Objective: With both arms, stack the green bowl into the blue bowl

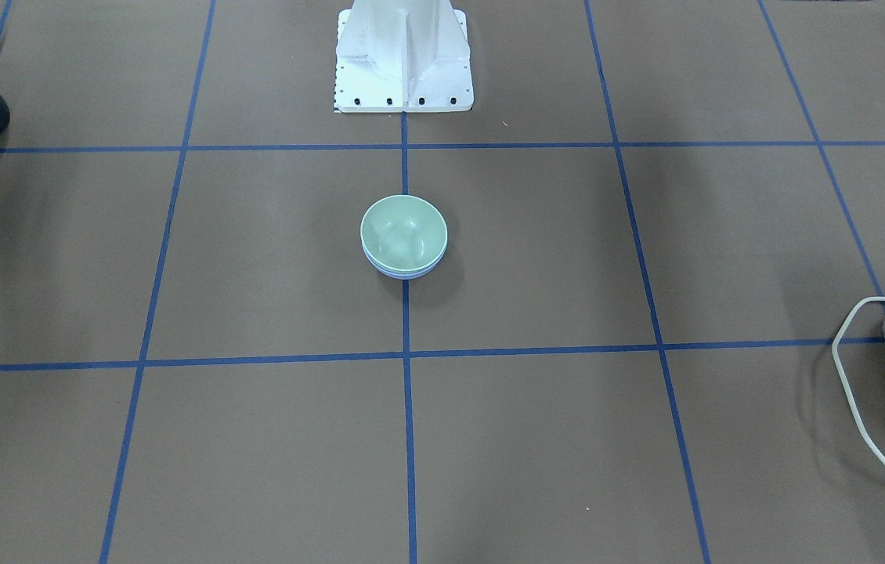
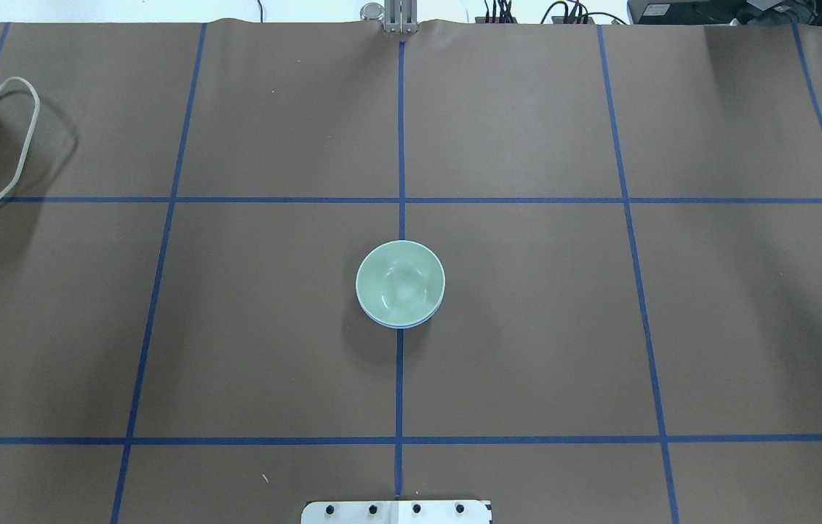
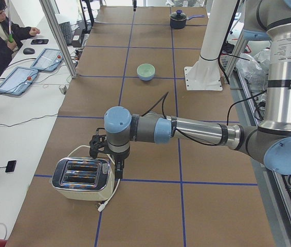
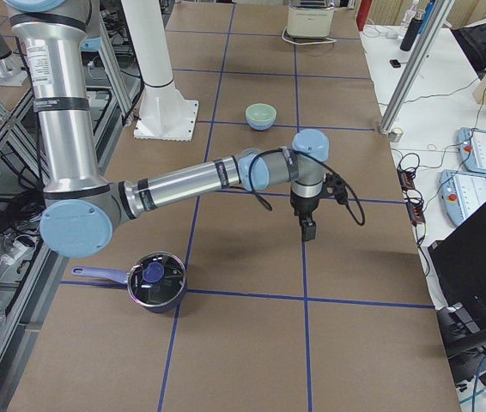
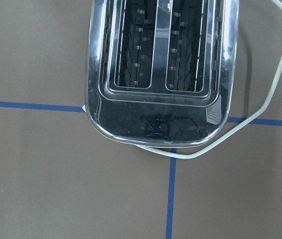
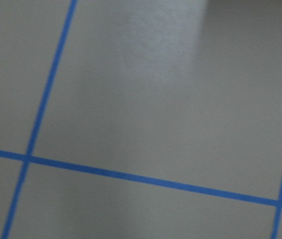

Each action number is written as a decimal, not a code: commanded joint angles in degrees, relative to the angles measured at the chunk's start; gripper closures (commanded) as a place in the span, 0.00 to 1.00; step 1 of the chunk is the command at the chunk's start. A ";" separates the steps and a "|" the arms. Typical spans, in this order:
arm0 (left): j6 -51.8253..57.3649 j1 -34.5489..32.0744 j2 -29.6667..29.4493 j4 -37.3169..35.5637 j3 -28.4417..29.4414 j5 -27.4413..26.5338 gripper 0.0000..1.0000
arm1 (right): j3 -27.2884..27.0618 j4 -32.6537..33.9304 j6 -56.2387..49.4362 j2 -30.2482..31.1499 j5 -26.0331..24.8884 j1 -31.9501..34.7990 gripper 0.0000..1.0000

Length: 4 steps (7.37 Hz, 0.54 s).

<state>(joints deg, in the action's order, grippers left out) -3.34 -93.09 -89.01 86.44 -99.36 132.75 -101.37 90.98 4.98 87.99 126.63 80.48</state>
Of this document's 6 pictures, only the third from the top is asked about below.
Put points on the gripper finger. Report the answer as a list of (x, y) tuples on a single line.
[(134, 5)]

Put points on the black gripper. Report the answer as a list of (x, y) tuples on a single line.
[(120, 156)]

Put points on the green bowl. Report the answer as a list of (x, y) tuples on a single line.
[(145, 69)]

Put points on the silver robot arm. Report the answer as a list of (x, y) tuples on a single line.
[(269, 143)]

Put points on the cream toaster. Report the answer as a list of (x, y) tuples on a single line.
[(84, 178)]

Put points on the black keyboard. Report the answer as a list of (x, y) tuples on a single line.
[(66, 31)]

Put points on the small metal cup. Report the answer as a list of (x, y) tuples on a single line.
[(63, 89)]

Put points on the upper blue teach pendant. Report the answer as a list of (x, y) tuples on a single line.
[(48, 60)]

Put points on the blue teach pendant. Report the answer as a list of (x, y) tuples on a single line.
[(18, 81), (48, 60)]

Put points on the black smartphone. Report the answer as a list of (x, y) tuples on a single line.
[(39, 41)]

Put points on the small black puck device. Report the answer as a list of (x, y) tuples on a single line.
[(10, 166)]

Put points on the black computer mouse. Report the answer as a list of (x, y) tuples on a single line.
[(28, 51)]

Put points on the lower blue teach pendant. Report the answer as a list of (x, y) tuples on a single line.
[(18, 81)]

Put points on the aluminium frame post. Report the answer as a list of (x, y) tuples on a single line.
[(56, 31)]

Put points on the white camera pedestal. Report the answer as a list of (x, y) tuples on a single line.
[(205, 75)]

